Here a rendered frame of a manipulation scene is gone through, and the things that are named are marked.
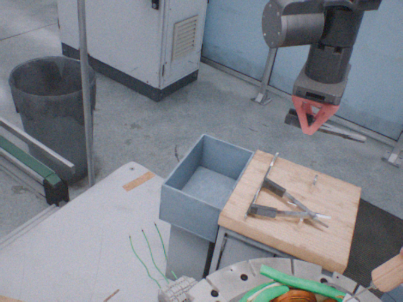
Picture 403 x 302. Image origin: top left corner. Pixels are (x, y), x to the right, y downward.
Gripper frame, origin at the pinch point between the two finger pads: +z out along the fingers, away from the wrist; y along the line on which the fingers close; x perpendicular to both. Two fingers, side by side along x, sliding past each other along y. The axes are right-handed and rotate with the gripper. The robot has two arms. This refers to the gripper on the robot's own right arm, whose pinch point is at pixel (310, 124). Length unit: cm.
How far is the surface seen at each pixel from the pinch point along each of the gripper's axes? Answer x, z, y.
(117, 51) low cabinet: -151, 96, -155
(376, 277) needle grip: 9.9, -13.4, 34.4
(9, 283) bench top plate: -45, 36, 30
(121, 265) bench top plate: -29, 38, 15
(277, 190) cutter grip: -1.7, 8.8, 7.5
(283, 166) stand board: -2.8, 11.8, -1.7
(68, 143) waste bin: -110, 88, -55
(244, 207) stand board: -5.6, 10.8, 11.5
